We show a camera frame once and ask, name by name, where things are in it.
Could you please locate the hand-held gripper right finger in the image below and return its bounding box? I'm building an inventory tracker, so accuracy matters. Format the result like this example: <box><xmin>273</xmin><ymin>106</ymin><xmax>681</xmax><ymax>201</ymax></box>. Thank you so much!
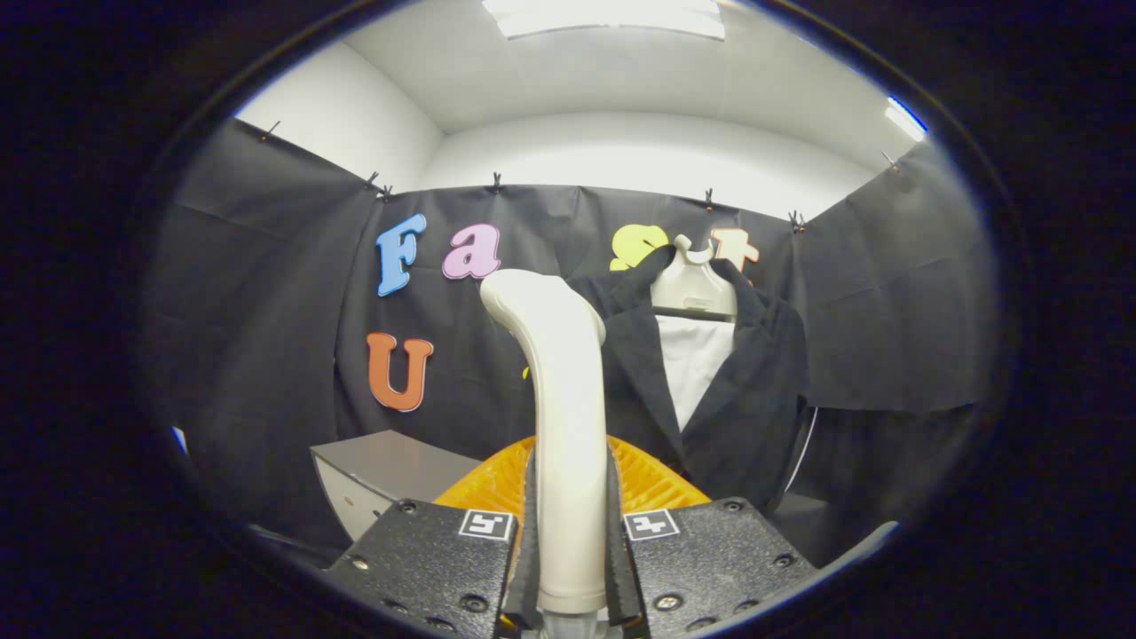
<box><xmin>605</xmin><ymin>435</ymin><xmax>818</xmax><ymax>639</ymax></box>

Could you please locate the white ceiling light panel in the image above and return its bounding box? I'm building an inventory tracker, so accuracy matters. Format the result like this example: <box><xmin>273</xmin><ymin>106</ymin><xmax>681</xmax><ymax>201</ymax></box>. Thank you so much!
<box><xmin>482</xmin><ymin>0</ymin><xmax>727</xmax><ymax>42</ymax></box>

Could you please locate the grey white cabinet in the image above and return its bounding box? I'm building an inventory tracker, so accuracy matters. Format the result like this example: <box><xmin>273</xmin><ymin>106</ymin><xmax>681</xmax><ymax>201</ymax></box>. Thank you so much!
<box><xmin>310</xmin><ymin>430</ymin><xmax>485</xmax><ymax>543</ymax></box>

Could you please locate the beige plastic hanger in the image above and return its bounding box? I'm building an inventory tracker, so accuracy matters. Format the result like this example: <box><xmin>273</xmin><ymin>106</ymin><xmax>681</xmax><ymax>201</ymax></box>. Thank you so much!
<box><xmin>650</xmin><ymin>234</ymin><xmax>739</xmax><ymax>321</ymax></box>

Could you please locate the white mannequin torso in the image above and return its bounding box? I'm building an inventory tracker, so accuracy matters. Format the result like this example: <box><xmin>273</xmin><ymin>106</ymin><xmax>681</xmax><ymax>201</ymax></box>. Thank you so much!
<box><xmin>655</xmin><ymin>312</ymin><xmax>738</xmax><ymax>432</ymax></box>

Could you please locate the black backdrop cloth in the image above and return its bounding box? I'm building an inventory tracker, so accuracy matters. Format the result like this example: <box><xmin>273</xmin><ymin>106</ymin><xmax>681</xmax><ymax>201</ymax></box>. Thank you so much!
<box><xmin>142</xmin><ymin>118</ymin><xmax>999</xmax><ymax>569</ymax></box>

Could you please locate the white garment steamer handle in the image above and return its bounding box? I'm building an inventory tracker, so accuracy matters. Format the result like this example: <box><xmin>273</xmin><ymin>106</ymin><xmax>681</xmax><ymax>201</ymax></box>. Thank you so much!
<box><xmin>479</xmin><ymin>269</ymin><xmax>610</xmax><ymax>639</ymax></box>

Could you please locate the small ceiling light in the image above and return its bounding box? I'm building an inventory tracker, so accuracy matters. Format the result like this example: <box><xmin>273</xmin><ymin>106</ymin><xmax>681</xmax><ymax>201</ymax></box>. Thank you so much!
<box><xmin>885</xmin><ymin>96</ymin><xmax>929</xmax><ymax>143</ymax></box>

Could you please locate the thin white cable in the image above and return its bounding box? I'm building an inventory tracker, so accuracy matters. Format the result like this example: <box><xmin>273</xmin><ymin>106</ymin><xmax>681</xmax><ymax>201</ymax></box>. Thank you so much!
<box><xmin>785</xmin><ymin>406</ymin><xmax>820</xmax><ymax>494</ymax></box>

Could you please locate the black blazer jacket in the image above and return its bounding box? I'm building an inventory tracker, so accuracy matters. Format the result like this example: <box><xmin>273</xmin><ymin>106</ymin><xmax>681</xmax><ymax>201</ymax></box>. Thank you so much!
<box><xmin>568</xmin><ymin>246</ymin><xmax>810</xmax><ymax>516</ymax></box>

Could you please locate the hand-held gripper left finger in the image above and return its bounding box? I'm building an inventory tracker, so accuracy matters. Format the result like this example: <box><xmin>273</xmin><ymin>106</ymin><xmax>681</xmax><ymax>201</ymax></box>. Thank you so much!
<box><xmin>324</xmin><ymin>435</ymin><xmax>540</xmax><ymax>639</ymax></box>

